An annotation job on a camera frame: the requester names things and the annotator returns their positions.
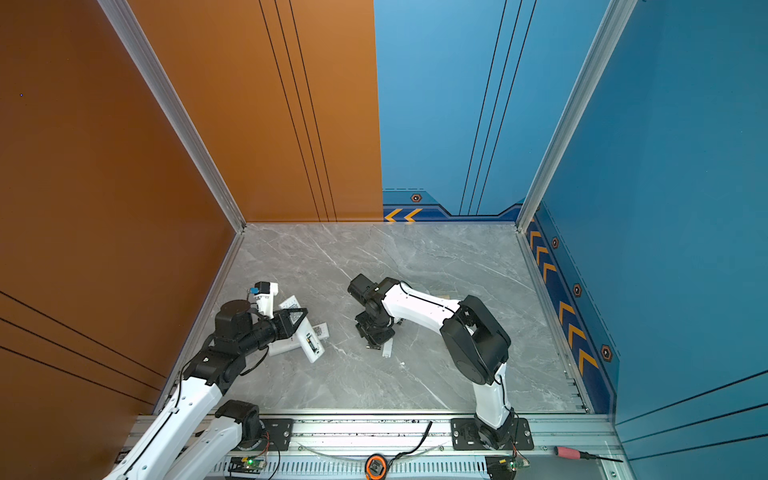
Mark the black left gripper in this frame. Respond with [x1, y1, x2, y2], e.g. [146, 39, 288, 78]
[238, 306, 308, 360]

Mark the white remote control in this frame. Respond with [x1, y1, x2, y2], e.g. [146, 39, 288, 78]
[277, 317, 328, 363]

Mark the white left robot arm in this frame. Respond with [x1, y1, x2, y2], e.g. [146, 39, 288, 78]
[107, 299, 308, 479]

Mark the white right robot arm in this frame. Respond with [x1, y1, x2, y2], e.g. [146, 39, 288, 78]
[347, 274, 514, 450]

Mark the white remote with QR label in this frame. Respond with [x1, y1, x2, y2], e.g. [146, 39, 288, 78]
[269, 323, 329, 362]

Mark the green circuit board left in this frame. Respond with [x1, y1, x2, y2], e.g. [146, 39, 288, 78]
[226, 456, 268, 476]

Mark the circuit board right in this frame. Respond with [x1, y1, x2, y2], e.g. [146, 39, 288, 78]
[485, 456, 530, 480]

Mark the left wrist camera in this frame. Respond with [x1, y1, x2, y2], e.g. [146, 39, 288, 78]
[246, 281, 279, 319]

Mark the pink handled screwdriver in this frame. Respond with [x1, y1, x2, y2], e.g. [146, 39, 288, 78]
[554, 446, 623, 463]

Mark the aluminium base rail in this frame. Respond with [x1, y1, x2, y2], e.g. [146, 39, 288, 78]
[187, 412, 633, 479]

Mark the aluminium corner post left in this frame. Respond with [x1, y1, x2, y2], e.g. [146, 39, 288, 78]
[98, 0, 247, 233]

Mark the aluminium corner post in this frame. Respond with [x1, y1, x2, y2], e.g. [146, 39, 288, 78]
[516, 0, 638, 234]
[98, 0, 247, 233]

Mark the aluminium corner post right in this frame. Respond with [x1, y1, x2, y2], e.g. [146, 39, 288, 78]
[516, 0, 638, 234]

